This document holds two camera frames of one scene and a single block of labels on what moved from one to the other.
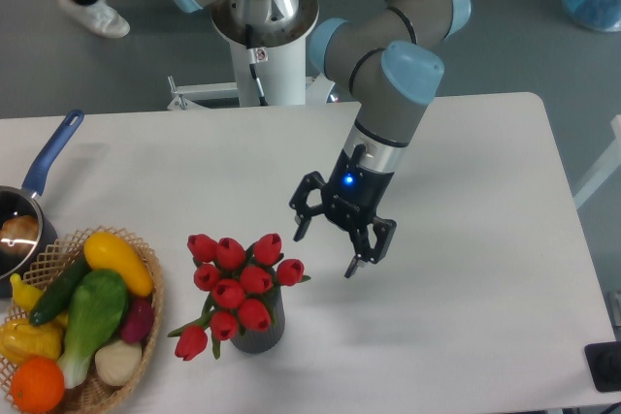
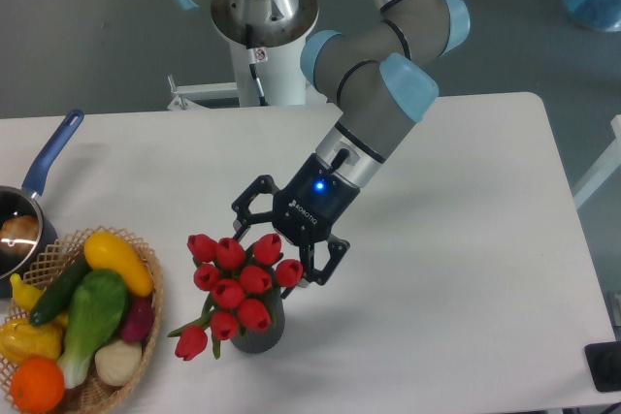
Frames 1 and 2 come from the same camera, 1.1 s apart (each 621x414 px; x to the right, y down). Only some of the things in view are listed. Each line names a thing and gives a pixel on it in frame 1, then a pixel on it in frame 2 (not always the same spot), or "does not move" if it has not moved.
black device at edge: x=604 y=364 does not move
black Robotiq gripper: x=351 y=200 → x=304 y=211
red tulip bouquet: x=241 y=280 does not move
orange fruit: x=38 y=384 does not move
